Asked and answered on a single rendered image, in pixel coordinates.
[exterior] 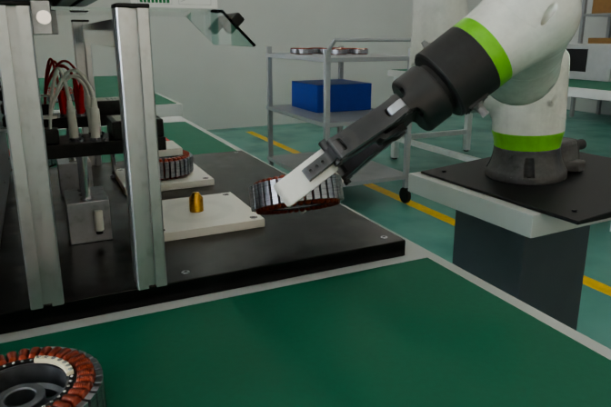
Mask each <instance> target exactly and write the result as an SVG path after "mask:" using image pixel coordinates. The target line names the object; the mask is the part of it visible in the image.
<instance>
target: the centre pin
mask: <svg viewBox="0 0 611 407"><path fill-rule="evenodd" d="M189 208H190V212H191V213H201V212H203V211H204V203H203V196H202V195H201V194H200V193H199V192H193V193H192V194H191V196H190V197H189Z"/></svg>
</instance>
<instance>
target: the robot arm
mask: <svg viewBox="0 0 611 407"><path fill-rule="evenodd" d="M581 16H582V1H581V0H482V2H481V3H480V4H479V5H478V6H477V7H476V8H475V9H473V10H472V11H471V12H470V13H468V4H467V0H413V22H412V36H411V47H410V58H409V66H408V70H407V71H406V72H404V73H403V74H401V75H400V76H399V77H398V78H396V80H395V81H394V82H393V83H392V89H393V92H394V94H392V95H391V96H390V98H388V99H387V100H386V101H384V102H383V103H382V104H381V105H379V106H378V107H377V108H375V109H374V110H372V111H371V112H369V113H368V114H366V115H364V116H363V117H361V118H360V119H358V120H357V121H355V122H354V123H352V124H350V125H349V126H348V127H347V128H345V129H344V130H342V131H341V132H339V133H338V134H336V135H334V136H333V137H330V138H329V139H328V140H327V141H326V139H325V138H324V139H323V140H322V141H321V142H319V144H318V145H319V146H320V147H321V149H320V150H319V151H317V152H316V153H315V154H313V155H312V156H311V157H309V158H308V159H307V160H305V161H304V162H303V163H301V164H300V165H299V166H297V168H296V169H294V170H293V171H292V172H290V173H289V174H288V175H286V176H285V177H284V178H282V179H281V180H280V181H278V182H277V183H276V184H274V185H273V188H274V190H275V191H276V193H277V194H278V195H279V197H280V198H281V199H282V201H283V202H284V203H285V205H286V206H287V207H289V208H290V207H291V206H292V205H294V204H295V203H296V202H298V201H299V200H300V199H302V198H303V197H304V196H306V195H307V194H309V193H310V192H311V191H312V190H314V189H315V188H316V187H317V186H318V185H320V184H321V183H322V182H323V181H325V180H326V179H327V178H329V177H330V176H331V175H333V174H334V173H336V174H338V175H341V178H342V183H344V184H345V185H348V184H350V183H351V181H350V178H352V177H353V175H354V174H355V173H357V172H358V171H359V170H360V169H361V168H363V167H364V166H365V165H366V164H368V163H369V162H370V161H371V160H372V159H373V158H375V157H376V156H377V155H378V154H380V153H381V152H382V151H384V150H385V149H386V148H387V147H388V146H389V145H390V144H391V143H392V142H394V141H396V140H398V139H400V138H401V137H402V136H403V135H405V134H406V132H405V130H406V129H407V126H408V125H409V124H410V123H411V122H415V123H417V124H418V126H419V127H421V128H422V129H424V130H426V131H432V130H434V129H435V128H436V127H437V126H439V125H440V124H441V123H443V122H444V121H445V120H446V119H447V118H448V117H450V116H451V115H452V113H453V114H456V115H464V114H470V113H478V114H480V115H481V116H482V117H483V118H484V117H485V116H486V115H488V114H489V115H490V116H491V118H492V134H493V137H494V149H493V153H492V155H491V158H490V160H489V162H488V163H487V165H486V176H487V177H488V178H490V179H492V180H495V181H498V182H501V183H506V184H520V185H546V184H557V183H560V182H563V181H564V180H565V179H566V178H567V172H581V171H584V170H585V165H586V162H585V161H584V160H581V159H580V154H579V150H582V149H585V148H586V141H585V140H584V139H578V140H577V139H574V138H568V137H563V136H564V133H565V129H566V108H567V95H568V82H569V66H570V56H569V53H568V52H567V50H566V48H567V46H568V44H569V43H570V41H571V40H572V38H573V37H574V35H575V33H576V30H577V28H578V27H579V24H580V20H581Z"/></svg>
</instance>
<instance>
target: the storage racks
mask: <svg viewBox="0 0 611 407"><path fill-rule="evenodd" d="M586 7H587V0H583V3H582V16H581V20H580V26H579V34H578V42H577V43H578V44H582V43H583V36H584V29H585V21H586V16H601V17H608V19H607V27H606V38H610V35H611V13H602V14H587V13H586ZM576 98H580V97H572V96H571V104H570V112H569V116H570V117H574V113H575V105H576ZM602 101H604V100H597V105H596V114H600V113H601V105H602Z"/></svg>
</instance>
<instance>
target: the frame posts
mask: <svg viewBox="0 0 611 407"><path fill-rule="evenodd" d="M111 8H112V16H113V27H114V38H115V60H116V71H117V82H118V93H119V104H120V115H121V126H122V138H123V149H124V160H125V182H126V193H127V204H128V216H129V227H130V238H131V249H132V261H133V272H134V281H135V283H136V287H137V289H138V290H139V291H140V290H145V289H149V285H154V284H155V285H156V287H160V286H166V285H167V276H166V262H165V236H164V221H163V207H162V194H161V180H160V166H159V152H158V138H157V124H156V110H155V83H154V69H153V56H152V42H151V28H150V14H149V4H129V3H115V4H112V5H111ZM85 24H89V20H71V26H72V35H73V44H74V53H75V68H76V69H77V70H79V71H80V72H81V73H82V74H83V75H84V76H85V78H86V79H87V81H88V82H89V84H90V85H91V86H92V88H93V90H94V92H95V79H94V68H93V58H92V48H91V44H88V43H81V42H79V37H78V28H77V26H78V25H85ZM0 82H1V89H2V96H3V103H4V109H5V122H6V130H7V136H8V143H9V151H10V157H11V165H12V171H13V178H14V185H15V198H16V205H17V212H18V219H19V226H20V233H21V240H22V246H23V254H24V260H25V273H26V280H27V288H28V294H29V302H30V308H31V310H36V309H41V308H44V306H43V304H49V303H51V304H52V305H53V306H57V305H61V304H64V303H65V299H64V292H63V284H62V275H61V268H60V260H59V252H58V244H57V236H56V229H55V213H54V206H53V197H52V189H51V182H50V173H49V166H48V158H47V150H46V142H45V127H44V119H43V111H42V103H41V95H40V87H39V80H38V72H37V63H36V56H35V40H34V33H33V25H32V16H31V9H30V2H29V1H10V0H0Z"/></svg>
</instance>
